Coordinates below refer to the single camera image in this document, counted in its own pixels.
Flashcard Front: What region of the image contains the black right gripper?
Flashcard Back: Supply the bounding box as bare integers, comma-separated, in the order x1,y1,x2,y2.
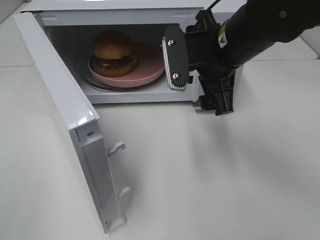
163,9,238,117

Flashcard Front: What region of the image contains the pink plate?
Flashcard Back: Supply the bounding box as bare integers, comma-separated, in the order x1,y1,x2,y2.
88,42,165,89

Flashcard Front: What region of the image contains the burger with lettuce and cheese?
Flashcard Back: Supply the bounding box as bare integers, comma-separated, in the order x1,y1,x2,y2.
89,30,138,77

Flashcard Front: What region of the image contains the white microwave door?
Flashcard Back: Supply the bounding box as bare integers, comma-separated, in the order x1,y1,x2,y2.
13,12,131,233

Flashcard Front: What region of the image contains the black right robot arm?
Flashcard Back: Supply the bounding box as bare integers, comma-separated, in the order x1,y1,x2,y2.
162,0,320,115

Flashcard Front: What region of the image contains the glass microwave turntable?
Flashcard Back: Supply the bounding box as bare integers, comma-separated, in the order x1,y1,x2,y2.
82,75,121,92

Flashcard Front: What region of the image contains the white microwave oven body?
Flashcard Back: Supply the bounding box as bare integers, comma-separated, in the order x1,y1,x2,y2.
20,0,204,110

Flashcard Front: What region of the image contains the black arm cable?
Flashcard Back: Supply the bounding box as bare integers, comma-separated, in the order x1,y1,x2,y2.
204,0,223,12

